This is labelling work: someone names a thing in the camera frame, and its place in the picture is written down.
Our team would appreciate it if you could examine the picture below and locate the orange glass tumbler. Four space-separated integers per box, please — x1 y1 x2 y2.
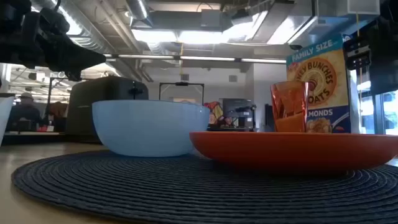
269 80 309 133

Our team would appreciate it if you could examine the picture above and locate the black toaster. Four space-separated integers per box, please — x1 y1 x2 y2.
64 76 149 144

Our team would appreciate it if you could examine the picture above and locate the black machine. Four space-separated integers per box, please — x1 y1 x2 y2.
222 98 257 130

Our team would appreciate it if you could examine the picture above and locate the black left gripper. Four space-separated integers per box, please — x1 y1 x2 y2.
0 0 106 82

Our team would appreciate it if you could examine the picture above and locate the dark round woven placemat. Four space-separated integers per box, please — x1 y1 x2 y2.
11 150 398 224

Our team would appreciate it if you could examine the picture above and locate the long ceiling light strip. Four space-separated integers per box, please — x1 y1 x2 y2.
104 54 287 65

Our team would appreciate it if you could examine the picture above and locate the orange plate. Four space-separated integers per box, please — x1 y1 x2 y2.
189 131 398 175

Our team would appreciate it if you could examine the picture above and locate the silver air duct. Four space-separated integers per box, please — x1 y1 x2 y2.
126 0 154 27

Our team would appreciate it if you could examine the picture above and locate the white rectangular dish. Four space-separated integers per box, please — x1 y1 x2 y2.
0 96 16 146

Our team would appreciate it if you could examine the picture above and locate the black metal frame stand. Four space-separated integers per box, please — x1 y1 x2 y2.
159 82 205 105

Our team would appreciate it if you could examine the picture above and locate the colourful patterned bag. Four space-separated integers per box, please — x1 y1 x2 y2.
203 101 224 126

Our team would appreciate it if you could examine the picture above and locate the person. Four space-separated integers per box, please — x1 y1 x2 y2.
6 91 41 131

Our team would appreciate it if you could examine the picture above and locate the honey bunches cereal box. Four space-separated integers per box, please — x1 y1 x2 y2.
285 33 352 134

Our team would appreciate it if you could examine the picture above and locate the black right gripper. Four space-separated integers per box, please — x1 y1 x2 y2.
343 12 398 96

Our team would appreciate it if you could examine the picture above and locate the light blue bowl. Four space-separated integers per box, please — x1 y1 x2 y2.
91 99 211 157

